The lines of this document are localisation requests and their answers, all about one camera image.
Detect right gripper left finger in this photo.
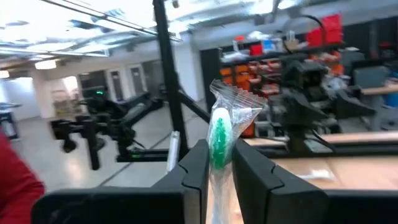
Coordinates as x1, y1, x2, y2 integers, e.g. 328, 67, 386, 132
30, 139, 210, 224

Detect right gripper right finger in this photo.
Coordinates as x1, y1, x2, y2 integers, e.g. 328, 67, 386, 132
232, 138, 398, 224

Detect green toothbrush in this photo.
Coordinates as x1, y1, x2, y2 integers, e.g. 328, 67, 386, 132
206, 79, 265, 224

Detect black background robot rig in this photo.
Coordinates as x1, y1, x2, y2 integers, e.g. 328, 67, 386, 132
49, 88, 170, 172

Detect person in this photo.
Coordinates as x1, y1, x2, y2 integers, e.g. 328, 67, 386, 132
0, 130, 46, 224

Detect wooden background table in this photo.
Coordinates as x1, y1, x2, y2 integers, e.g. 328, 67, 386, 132
357, 83, 398, 97

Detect black shelf with orange bins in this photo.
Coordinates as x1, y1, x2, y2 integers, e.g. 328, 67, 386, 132
200, 40, 346, 138

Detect red storage bins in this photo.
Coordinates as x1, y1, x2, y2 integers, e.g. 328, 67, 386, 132
306, 14, 345, 47

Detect white frame light bar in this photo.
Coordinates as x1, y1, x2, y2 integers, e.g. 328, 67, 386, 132
166, 130, 181, 174

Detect black aluminium table frame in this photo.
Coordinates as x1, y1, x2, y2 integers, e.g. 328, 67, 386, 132
116, 0, 398, 162

